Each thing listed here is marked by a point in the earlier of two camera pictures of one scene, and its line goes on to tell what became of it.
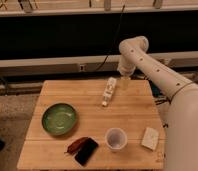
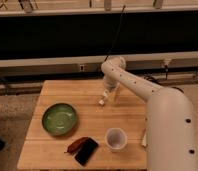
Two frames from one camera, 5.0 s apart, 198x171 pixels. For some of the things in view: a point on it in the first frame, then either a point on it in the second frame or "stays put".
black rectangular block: x=86 y=150 stays put
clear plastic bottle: x=108 y=91 stays put
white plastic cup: x=116 y=138 stays put
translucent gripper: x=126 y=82 → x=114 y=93
